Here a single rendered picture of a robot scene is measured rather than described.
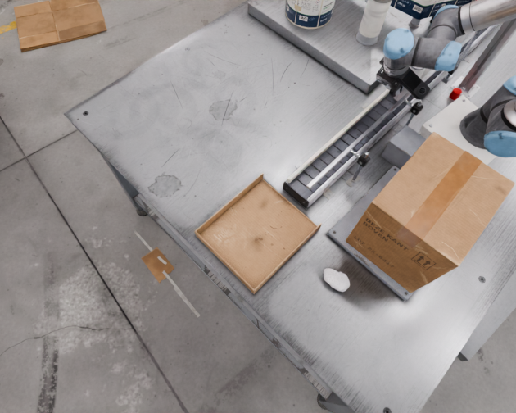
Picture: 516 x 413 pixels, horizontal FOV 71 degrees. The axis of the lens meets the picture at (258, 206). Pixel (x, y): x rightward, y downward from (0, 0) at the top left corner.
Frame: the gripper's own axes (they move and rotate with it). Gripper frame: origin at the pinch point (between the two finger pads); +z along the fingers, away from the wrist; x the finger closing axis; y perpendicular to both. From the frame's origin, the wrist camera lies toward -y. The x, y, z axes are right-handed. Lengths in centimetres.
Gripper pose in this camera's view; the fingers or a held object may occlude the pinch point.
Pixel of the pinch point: (399, 92)
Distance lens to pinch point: 144.2
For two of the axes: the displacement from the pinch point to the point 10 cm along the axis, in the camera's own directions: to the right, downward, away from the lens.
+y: -7.1, -6.4, 2.9
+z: 3.3, 0.7, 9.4
